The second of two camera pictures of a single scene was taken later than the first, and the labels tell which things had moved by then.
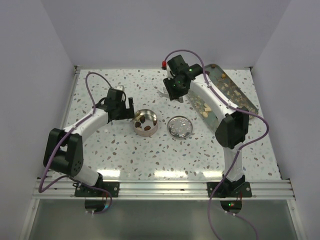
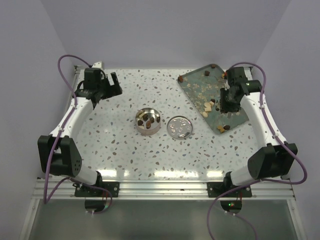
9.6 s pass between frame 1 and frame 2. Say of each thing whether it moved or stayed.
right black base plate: stayed
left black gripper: moved
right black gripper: moved
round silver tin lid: stayed
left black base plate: stayed
